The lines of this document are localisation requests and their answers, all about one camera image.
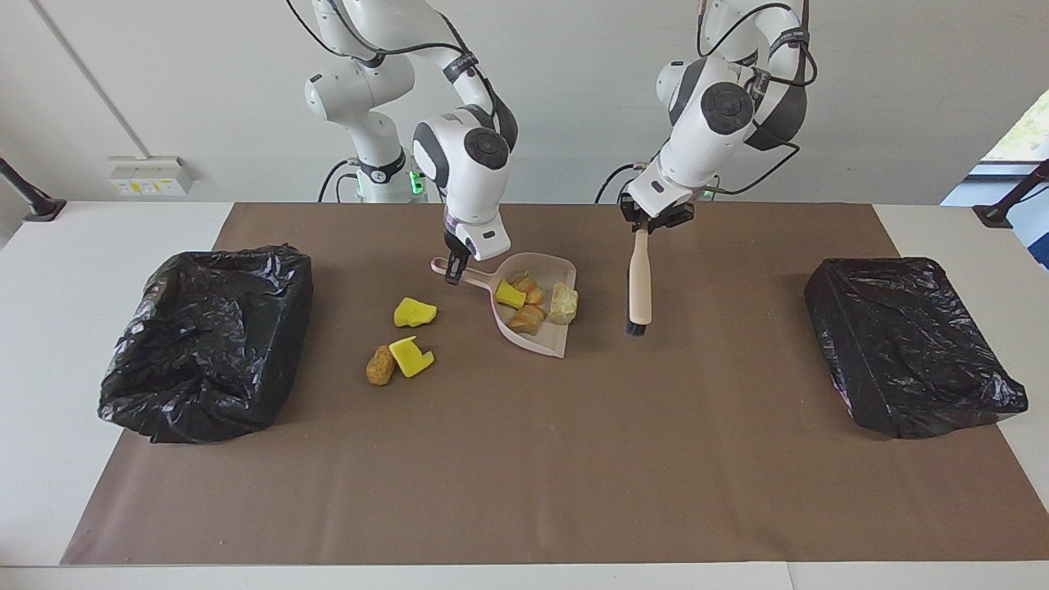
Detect white wall cable conduit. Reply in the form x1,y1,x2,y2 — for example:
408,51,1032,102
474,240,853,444
31,0,144,157

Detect loosely bagged black trash bin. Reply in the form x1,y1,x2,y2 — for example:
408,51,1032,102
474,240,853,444
98,243,315,445

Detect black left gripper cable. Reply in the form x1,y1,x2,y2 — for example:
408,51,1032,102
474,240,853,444
695,0,819,197

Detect black arm base cable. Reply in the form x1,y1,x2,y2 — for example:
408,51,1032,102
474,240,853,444
596,131,674,204
317,158,361,203

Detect black right arm base cable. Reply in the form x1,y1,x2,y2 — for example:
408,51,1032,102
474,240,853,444
317,158,361,203

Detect brown paper table mat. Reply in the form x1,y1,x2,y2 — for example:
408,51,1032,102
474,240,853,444
61,202,1049,566

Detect pale green rock-like chunk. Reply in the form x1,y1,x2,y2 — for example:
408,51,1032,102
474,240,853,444
547,282,579,326

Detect tightly bagged black trash bin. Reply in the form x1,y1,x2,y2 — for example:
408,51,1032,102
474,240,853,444
803,257,1029,441

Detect yellow sponge piece green edge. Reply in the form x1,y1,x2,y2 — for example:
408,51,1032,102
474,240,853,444
388,335,435,379

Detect brown lumpy nugget piece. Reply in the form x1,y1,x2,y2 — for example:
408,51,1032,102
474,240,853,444
366,344,397,387

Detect beige hand brush black bristles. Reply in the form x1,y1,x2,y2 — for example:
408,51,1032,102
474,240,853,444
626,228,654,338

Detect window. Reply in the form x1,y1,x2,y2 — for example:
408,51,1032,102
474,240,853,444
981,88,1049,165

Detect flat yellow sponge piece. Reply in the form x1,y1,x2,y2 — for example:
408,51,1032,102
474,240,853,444
393,297,438,329

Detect white wall power outlet box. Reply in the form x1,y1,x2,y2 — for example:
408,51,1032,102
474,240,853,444
108,156,194,198

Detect black left arm base cable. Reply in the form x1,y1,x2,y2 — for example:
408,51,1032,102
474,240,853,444
596,131,674,204

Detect black camera stand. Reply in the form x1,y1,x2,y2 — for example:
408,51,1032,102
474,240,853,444
0,156,67,223
972,159,1049,229

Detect beige plastic dustpan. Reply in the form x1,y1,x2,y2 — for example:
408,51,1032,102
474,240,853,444
431,252,579,360

